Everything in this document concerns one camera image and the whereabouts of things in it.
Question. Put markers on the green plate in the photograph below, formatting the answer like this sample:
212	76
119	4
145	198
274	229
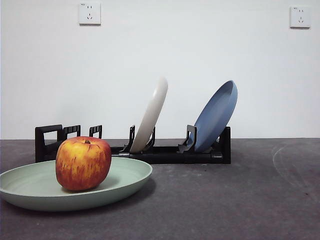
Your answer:
125	180

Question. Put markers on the red yellow apple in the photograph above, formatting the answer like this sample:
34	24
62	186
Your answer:
83	163

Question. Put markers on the cream white plate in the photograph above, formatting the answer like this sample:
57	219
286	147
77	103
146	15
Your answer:
152	112

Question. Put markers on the black plate rack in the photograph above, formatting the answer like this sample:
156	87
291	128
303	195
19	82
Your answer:
175	158

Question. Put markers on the blue plate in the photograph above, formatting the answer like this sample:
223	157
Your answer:
215	120

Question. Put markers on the white wall socket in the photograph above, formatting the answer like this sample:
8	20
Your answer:
300	17
90	13

